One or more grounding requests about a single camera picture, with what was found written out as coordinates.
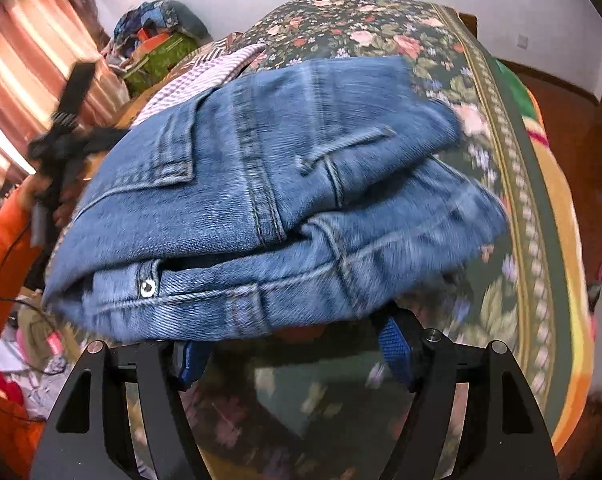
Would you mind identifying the pile of colourful clothes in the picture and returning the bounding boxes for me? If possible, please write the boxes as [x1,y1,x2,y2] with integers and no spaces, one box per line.
[112,0,213,56]

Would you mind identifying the orange yellow blanket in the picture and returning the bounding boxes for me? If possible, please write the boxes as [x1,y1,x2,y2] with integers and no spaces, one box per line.
[494,57,598,457]

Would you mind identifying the green patterned bag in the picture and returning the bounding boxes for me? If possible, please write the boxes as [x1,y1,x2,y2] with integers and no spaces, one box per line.
[123,34,198,96]

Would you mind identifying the blue denim pants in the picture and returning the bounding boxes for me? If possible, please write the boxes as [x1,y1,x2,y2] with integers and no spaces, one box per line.
[41,55,513,347]

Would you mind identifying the person's left forearm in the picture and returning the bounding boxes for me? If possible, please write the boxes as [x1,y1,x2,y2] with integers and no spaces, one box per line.
[0,177,66,366]

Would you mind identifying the pink white striped cloth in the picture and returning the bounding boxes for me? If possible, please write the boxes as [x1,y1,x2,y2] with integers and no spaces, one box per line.
[130,42,268,130]

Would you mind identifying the floral bed blanket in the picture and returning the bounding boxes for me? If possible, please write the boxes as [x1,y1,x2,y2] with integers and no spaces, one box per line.
[181,0,569,480]

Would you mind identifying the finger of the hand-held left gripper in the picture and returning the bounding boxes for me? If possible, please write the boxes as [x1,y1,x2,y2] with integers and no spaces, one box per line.
[58,61,96,117]

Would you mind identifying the wooden bed headboard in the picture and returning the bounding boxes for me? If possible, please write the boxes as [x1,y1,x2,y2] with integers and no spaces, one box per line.
[458,12,480,40]

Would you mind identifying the orange striped curtain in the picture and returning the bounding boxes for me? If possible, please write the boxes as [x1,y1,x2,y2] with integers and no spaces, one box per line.
[0,0,112,221]

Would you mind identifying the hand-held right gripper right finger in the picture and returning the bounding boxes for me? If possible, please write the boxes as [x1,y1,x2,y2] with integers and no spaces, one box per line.
[367,310,553,480]

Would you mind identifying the zigzag patterned cloth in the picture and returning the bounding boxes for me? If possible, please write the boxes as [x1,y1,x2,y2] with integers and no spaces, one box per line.
[181,31,247,68]

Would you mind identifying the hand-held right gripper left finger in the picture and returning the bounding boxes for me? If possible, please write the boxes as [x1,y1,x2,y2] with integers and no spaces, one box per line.
[30,339,213,480]

